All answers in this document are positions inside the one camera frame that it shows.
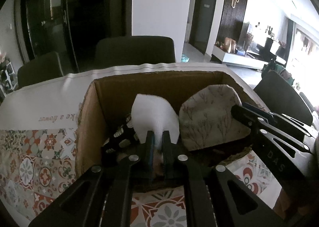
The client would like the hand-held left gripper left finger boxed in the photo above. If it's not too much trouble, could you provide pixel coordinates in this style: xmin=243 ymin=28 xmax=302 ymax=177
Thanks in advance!
xmin=29 ymin=131 xmax=155 ymax=227

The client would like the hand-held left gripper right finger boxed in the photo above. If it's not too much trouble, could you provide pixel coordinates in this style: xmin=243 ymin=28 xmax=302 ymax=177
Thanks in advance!
xmin=162 ymin=131 xmax=292 ymax=227

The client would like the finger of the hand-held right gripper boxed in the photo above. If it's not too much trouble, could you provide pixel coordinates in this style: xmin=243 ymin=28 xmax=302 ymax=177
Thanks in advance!
xmin=231 ymin=105 xmax=313 ymax=154
xmin=243 ymin=103 xmax=319 ymax=138

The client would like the black white patterned pouch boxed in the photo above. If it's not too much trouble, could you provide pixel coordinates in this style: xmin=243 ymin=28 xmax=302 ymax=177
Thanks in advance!
xmin=101 ymin=113 xmax=140 ymax=158

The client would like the white cloth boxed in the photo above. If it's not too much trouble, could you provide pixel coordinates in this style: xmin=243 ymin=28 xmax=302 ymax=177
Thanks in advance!
xmin=131 ymin=94 xmax=180 ymax=144

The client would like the floral beige pouch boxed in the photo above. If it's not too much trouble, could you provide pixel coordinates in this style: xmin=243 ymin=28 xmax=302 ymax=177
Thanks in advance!
xmin=179 ymin=84 xmax=251 ymax=151

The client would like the cardboard box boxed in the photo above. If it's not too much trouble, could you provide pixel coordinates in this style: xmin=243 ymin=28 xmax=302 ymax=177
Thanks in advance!
xmin=75 ymin=70 xmax=270 ymax=192

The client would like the person's right forearm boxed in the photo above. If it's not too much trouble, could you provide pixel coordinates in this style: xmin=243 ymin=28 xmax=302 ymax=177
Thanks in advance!
xmin=273 ymin=187 xmax=307 ymax=217

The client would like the dark dining chair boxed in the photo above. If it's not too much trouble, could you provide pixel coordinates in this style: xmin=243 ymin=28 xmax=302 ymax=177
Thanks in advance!
xmin=17 ymin=51 xmax=65 ymax=88
xmin=253 ymin=70 xmax=313 ymax=126
xmin=94 ymin=36 xmax=176 ymax=73

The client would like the white low cabinet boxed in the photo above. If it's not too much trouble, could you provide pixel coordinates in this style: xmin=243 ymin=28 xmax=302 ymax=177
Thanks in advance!
xmin=211 ymin=45 xmax=270 ymax=70

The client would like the brown paper bag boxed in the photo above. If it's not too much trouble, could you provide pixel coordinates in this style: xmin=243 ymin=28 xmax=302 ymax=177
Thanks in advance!
xmin=224 ymin=38 xmax=237 ymax=51

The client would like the white display shelf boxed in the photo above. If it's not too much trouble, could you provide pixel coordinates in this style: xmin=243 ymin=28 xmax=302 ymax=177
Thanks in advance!
xmin=243 ymin=21 xmax=289 ymax=64

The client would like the grey door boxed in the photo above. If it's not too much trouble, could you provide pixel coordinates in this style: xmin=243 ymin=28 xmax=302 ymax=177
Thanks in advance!
xmin=189 ymin=0 xmax=220 ymax=54

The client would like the patterned tablecloth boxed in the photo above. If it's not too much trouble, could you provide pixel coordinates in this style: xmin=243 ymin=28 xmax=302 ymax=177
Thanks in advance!
xmin=0 ymin=64 xmax=282 ymax=227

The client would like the dark glass sliding door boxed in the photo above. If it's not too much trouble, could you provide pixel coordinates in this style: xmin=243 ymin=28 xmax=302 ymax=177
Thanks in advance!
xmin=21 ymin=0 xmax=132 ymax=73

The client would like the white rack with plush toys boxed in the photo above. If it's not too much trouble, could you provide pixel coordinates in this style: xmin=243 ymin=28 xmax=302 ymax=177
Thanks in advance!
xmin=0 ymin=52 xmax=18 ymax=95

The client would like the dark slatted wall panel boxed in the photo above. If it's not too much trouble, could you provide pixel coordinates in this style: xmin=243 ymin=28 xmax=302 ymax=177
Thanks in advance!
xmin=216 ymin=0 xmax=250 ymax=45

